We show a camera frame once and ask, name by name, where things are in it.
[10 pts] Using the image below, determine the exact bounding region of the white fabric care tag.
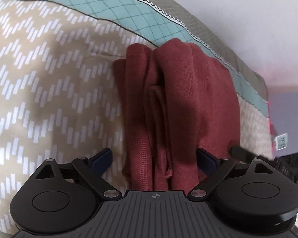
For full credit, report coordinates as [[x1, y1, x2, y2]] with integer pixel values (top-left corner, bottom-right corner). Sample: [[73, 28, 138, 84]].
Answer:
[[275, 133, 288, 151]]

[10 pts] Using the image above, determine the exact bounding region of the maroon long sleeve sweater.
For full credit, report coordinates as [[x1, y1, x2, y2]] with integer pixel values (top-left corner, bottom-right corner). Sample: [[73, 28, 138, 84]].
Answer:
[[113, 38, 241, 192]]

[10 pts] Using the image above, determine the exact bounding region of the patterned quilted bedspread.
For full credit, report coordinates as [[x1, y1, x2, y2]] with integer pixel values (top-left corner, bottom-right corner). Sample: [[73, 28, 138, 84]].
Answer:
[[0, 0, 272, 237]]

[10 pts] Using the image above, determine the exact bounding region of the pink bed sheet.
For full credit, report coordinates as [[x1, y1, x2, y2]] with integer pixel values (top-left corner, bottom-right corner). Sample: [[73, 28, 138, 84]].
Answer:
[[267, 101, 278, 157]]

